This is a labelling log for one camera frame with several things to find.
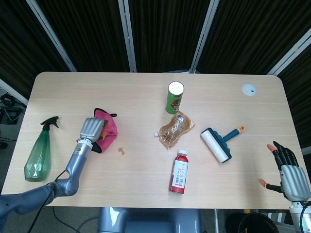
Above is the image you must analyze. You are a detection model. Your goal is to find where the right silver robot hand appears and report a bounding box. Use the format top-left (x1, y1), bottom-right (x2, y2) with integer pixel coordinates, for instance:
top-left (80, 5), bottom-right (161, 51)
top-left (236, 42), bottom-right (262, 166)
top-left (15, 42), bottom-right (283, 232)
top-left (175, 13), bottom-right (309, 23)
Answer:
top-left (258, 140), bottom-right (311, 202)

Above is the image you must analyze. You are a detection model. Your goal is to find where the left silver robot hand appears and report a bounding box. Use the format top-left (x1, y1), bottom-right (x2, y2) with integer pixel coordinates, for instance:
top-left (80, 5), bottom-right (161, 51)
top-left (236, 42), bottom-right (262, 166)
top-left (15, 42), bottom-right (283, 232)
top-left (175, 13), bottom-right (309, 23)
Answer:
top-left (79, 117), bottom-right (109, 144)

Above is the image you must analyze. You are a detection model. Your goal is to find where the pink fabric pouch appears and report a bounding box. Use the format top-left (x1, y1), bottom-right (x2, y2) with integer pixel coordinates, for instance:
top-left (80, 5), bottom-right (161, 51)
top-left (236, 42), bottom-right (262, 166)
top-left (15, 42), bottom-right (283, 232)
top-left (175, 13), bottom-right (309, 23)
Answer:
top-left (91, 107), bottom-right (119, 154)

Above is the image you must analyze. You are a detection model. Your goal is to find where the green spray bottle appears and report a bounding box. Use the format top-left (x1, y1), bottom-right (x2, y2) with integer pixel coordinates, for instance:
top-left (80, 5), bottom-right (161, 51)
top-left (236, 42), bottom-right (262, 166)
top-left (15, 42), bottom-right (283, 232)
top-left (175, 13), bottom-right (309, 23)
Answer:
top-left (23, 116), bottom-right (60, 183)

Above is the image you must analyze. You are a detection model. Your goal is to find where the brown sauce pouch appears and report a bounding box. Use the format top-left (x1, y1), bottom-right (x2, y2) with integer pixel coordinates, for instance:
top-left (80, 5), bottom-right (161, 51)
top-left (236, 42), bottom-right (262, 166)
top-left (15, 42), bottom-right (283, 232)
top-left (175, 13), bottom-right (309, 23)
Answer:
top-left (154, 111), bottom-right (195, 150)

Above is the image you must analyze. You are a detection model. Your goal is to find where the green chips can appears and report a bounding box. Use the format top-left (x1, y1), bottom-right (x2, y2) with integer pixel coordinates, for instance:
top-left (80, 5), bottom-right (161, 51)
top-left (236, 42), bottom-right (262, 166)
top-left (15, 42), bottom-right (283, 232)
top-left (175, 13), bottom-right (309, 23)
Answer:
top-left (165, 81), bottom-right (185, 115)

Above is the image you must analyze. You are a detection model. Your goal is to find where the red drink bottle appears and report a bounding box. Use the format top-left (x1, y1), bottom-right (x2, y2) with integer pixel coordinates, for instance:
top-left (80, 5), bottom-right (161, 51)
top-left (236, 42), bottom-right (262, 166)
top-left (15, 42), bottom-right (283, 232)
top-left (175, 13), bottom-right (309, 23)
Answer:
top-left (169, 149), bottom-right (189, 195)

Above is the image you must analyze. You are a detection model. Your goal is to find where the grey robot torso base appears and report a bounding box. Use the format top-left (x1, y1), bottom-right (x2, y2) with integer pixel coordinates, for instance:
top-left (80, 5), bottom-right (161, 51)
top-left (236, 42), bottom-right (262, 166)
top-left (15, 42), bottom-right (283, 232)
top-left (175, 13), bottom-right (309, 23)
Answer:
top-left (97, 207), bottom-right (202, 233)

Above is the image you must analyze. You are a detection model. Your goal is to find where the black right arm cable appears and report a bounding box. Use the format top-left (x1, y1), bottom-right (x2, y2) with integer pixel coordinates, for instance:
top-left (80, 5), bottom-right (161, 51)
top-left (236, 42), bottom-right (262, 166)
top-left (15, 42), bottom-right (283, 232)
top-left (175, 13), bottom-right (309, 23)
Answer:
top-left (299, 200), bottom-right (311, 231)

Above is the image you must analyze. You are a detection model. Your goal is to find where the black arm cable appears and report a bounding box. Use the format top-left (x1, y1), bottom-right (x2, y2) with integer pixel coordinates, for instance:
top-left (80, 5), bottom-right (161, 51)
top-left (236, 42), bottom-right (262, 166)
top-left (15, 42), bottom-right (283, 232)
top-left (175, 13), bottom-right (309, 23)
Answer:
top-left (299, 200), bottom-right (311, 231)
top-left (28, 169), bottom-right (68, 233)

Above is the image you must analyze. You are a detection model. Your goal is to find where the black floor cable bundle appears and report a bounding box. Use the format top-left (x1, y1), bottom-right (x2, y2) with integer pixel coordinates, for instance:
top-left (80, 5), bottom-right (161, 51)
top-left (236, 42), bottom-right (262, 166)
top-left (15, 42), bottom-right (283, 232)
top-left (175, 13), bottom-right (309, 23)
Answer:
top-left (0, 95), bottom-right (25, 125)

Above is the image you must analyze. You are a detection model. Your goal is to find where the white lint roller teal handle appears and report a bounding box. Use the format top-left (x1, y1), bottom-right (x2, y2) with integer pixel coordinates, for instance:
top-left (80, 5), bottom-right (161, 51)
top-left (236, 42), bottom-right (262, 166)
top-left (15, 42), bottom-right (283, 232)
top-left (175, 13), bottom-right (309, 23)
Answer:
top-left (200, 125), bottom-right (246, 164)

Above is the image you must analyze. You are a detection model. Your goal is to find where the grey partition frame post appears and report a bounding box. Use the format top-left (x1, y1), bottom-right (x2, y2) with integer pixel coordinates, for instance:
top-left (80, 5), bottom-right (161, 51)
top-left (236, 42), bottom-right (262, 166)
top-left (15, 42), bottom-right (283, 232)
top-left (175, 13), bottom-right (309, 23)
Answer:
top-left (266, 33), bottom-right (311, 76)
top-left (189, 0), bottom-right (220, 73)
top-left (0, 79), bottom-right (29, 105)
top-left (26, 0), bottom-right (77, 72)
top-left (118, 0), bottom-right (137, 73)

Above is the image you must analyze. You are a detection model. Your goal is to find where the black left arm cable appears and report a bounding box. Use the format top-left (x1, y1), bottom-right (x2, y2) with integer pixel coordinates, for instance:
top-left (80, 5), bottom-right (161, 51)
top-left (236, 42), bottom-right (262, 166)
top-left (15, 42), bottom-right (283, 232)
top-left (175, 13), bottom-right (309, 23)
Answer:
top-left (28, 169), bottom-right (68, 233)

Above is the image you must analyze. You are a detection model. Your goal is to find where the grey round cable grommet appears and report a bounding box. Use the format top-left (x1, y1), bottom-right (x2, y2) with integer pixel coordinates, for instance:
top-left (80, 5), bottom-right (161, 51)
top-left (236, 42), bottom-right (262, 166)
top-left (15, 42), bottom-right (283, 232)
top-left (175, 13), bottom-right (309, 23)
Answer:
top-left (242, 83), bottom-right (257, 96)

